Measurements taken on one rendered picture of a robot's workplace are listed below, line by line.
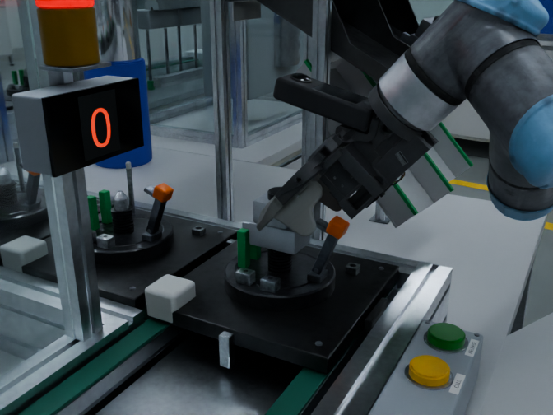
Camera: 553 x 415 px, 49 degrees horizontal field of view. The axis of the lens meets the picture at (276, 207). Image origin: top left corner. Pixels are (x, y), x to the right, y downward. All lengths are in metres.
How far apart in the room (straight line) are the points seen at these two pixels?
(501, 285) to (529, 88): 0.57
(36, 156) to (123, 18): 1.04
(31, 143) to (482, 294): 0.72
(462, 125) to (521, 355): 4.08
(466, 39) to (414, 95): 0.07
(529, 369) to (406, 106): 0.42
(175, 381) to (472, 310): 0.48
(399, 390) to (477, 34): 0.34
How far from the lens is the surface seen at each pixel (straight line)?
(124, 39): 1.60
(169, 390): 0.70
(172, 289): 0.73
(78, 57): 0.59
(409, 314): 0.75
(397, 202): 0.90
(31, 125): 0.58
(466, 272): 1.09
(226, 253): 0.86
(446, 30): 0.59
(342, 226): 0.70
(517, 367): 0.88
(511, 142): 0.55
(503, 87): 0.55
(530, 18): 0.59
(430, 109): 0.61
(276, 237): 0.73
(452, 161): 1.15
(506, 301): 1.03
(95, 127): 0.60
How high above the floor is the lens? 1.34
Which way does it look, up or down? 21 degrees down
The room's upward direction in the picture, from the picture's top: straight up
